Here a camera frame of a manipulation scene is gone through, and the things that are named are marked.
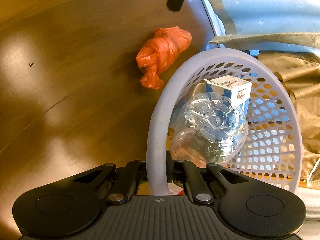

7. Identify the crumpled orange plastic bag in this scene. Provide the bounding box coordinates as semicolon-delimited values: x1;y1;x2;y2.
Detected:
136;27;192;89

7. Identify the beige tablecloth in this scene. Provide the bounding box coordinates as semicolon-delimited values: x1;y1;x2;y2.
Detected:
258;52;320;189

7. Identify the blue white milk carton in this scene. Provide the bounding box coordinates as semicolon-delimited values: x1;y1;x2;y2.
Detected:
203;75;252;115

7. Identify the clear plastic water bottle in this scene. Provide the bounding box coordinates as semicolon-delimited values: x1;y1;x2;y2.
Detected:
170;92;248;167

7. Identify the lavender plastic mesh basket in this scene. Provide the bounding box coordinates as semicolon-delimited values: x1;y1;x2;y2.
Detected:
146;48;302;196

